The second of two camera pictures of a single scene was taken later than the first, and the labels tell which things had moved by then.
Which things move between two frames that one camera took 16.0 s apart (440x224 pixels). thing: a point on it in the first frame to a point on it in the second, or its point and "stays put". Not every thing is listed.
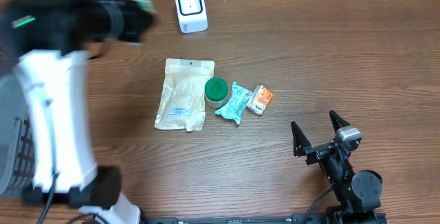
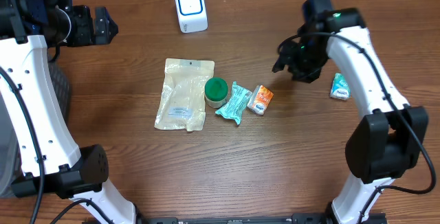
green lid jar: [216, 92] stays put
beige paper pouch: [182, 102] stays put
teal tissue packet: [235, 107] stays put
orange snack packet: [260, 100] stays put
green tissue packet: [145, 3] to [339, 88]
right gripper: [317, 153] to [289, 60]
